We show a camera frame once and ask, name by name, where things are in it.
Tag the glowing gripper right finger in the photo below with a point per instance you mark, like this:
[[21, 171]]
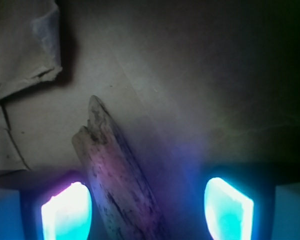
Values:
[[237, 211]]

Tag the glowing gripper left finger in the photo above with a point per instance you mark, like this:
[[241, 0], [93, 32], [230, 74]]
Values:
[[45, 205]]

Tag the brown wood chip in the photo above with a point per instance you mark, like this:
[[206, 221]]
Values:
[[120, 190]]

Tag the brown paper bag bin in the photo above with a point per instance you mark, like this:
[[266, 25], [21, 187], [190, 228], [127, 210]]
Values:
[[192, 84]]

